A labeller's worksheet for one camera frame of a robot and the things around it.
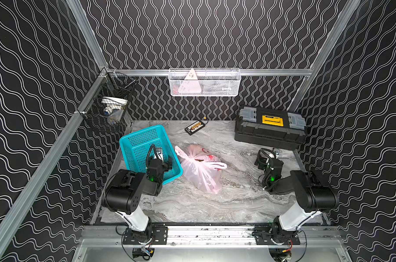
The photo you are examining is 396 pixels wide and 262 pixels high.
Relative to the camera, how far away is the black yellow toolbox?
→ 0.96 metres

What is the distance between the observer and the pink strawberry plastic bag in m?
0.83

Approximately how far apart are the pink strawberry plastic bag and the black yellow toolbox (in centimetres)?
28

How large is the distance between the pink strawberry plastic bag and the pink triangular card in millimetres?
343

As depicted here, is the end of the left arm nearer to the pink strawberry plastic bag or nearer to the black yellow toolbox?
the pink strawberry plastic bag

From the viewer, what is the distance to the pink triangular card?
0.90 metres

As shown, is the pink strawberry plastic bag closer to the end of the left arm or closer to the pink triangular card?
the end of the left arm

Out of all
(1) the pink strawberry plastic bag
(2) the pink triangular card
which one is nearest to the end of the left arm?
(1) the pink strawberry plastic bag

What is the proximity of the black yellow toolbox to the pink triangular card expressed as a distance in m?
0.32
